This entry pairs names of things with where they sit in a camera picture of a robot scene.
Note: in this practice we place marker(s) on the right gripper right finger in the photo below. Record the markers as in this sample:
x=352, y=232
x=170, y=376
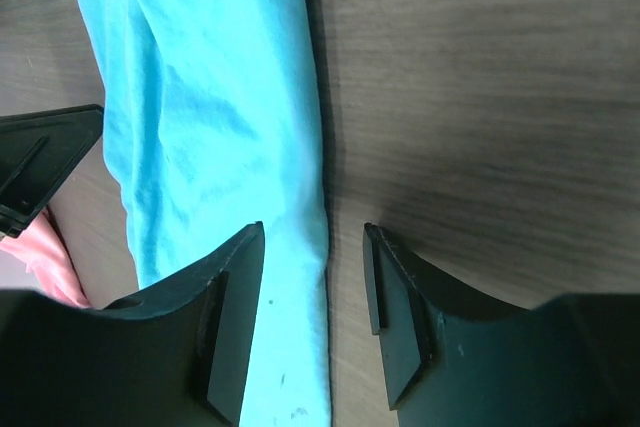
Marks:
x=455, y=356

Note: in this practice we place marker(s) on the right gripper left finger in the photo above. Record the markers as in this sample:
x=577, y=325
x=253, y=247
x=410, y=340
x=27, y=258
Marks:
x=173, y=354

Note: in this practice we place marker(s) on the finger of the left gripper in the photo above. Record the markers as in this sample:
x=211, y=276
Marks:
x=38, y=153

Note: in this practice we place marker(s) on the cyan t shirt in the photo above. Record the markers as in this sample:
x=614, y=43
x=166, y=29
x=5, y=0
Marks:
x=212, y=121

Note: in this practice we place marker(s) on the pink t shirt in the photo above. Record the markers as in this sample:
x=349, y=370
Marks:
x=45, y=256

